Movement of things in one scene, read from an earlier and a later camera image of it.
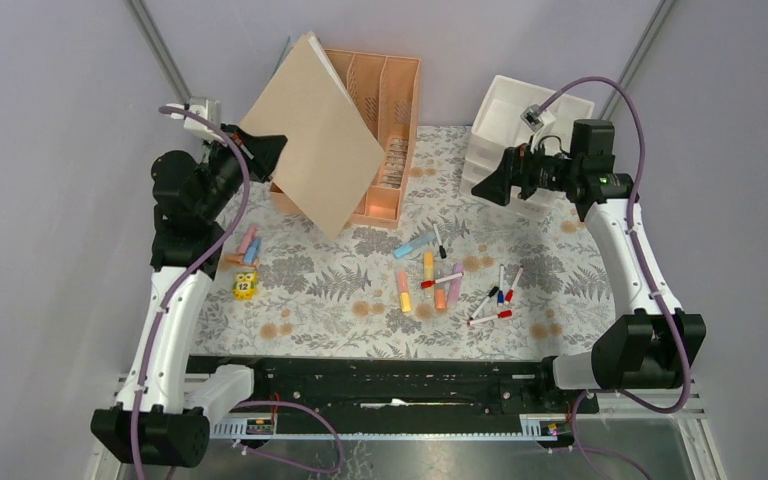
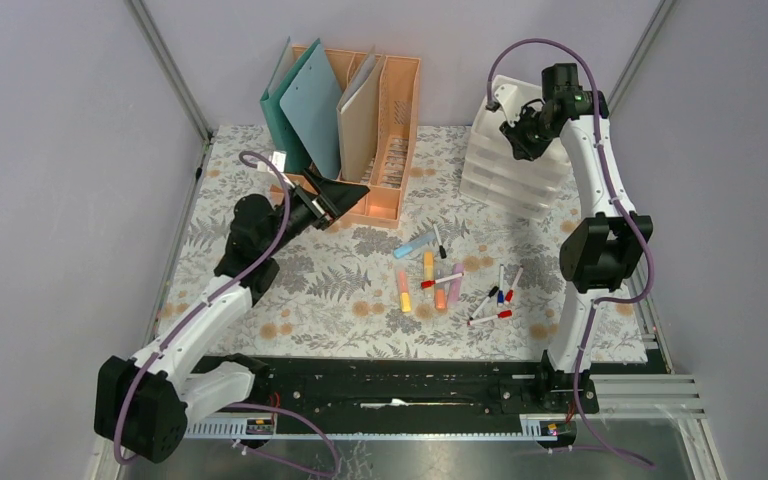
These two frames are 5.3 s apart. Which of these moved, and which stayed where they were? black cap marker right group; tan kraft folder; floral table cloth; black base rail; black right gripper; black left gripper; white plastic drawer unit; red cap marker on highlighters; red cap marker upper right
Moved: black right gripper; black left gripper; tan kraft folder
Stayed: red cap marker upper right; black base rail; white plastic drawer unit; floral table cloth; black cap marker right group; red cap marker on highlighters
